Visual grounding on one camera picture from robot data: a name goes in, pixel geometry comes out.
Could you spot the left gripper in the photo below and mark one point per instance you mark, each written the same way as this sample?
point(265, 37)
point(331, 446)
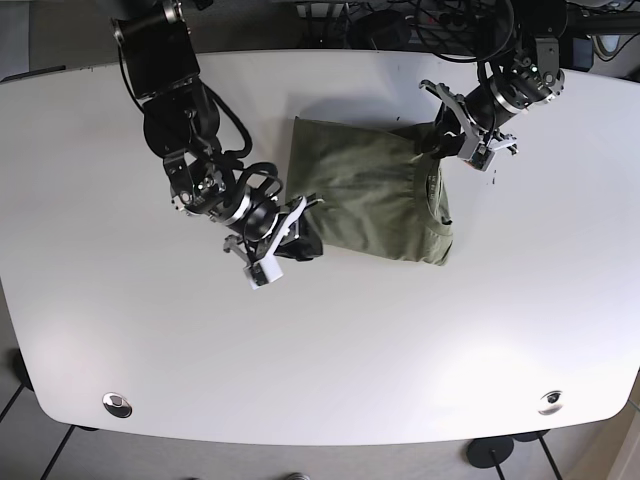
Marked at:
point(528, 75)

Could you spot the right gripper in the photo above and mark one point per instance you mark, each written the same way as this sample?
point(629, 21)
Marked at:
point(244, 199)

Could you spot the dark olive green cloth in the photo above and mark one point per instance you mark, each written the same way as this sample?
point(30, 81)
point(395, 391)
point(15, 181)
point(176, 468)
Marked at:
point(380, 194)

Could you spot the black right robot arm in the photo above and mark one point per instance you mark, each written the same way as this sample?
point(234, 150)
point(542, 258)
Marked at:
point(200, 140)

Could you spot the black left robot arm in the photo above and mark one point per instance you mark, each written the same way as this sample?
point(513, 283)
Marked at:
point(496, 30)

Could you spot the black power adapter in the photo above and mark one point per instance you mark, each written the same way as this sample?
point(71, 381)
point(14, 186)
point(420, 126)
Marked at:
point(379, 30)

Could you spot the black electronics box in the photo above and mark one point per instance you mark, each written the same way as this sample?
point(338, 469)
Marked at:
point(582, 54)

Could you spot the grey sneaker shoe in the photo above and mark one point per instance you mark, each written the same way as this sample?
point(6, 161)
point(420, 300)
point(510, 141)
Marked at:
point(297, 476)

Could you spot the left chrome table grommet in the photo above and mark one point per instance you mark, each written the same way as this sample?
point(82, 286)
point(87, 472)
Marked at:
point(117, 405)

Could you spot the chrome table grommet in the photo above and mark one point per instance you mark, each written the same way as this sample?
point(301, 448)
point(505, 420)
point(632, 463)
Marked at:
point(117, 405)
point(550, 403)

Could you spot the black round stand base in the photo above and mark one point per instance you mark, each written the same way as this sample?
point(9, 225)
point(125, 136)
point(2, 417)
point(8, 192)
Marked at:
point(489, 452)

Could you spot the right chrome table grommet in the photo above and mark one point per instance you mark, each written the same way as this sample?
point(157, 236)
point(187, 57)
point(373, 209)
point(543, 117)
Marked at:
point(550, 403)

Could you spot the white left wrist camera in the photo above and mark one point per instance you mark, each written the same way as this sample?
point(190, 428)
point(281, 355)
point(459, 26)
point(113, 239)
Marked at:
point(481, 158)

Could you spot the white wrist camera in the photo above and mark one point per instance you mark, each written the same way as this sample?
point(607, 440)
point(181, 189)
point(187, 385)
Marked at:
point(263, 272)
point(481, 158)

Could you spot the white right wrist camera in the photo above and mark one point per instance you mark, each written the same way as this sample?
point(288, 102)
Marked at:
point(263, 272)

